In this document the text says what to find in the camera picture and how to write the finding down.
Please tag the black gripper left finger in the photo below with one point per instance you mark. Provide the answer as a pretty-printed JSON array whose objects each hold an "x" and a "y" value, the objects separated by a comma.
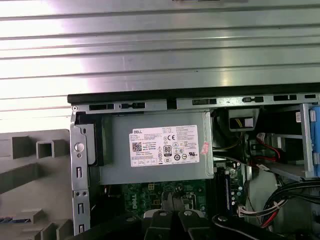
[{"x": 160, "y": 225}]

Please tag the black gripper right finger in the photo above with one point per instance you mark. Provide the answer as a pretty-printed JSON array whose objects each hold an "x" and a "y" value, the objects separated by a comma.
[{"x": 192, "y": 225}]

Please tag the black RAM slot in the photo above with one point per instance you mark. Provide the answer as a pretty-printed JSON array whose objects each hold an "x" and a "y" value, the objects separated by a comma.
[{"x": 220, "y": 190}]

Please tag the RAM stick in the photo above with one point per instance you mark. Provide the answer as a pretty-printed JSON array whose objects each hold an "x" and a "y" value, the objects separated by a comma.
[{"x": 228, "y": 192}]

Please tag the green motherboard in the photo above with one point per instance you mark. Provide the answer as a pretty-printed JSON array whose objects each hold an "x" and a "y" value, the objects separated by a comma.
[{"x": 150, "y": 197}]

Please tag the grey power supply unit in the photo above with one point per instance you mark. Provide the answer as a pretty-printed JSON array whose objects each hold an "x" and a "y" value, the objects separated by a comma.
[{"x": 120, "y": 170}]

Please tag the black PC case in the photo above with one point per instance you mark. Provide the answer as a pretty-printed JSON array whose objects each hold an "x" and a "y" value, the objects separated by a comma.
[{"x": 80, "y": 175}]

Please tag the grey parts rack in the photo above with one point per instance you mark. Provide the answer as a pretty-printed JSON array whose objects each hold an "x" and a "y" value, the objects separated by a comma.
[{"x": 25, "y": 175}]

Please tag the blue drive carrier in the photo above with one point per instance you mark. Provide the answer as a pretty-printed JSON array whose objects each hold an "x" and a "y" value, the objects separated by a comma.
[{"x": 314, "y": 140}]

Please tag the silver metal drive cage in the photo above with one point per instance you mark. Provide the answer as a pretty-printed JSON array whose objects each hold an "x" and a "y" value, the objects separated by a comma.
[{"x": 305, "y": 125}]

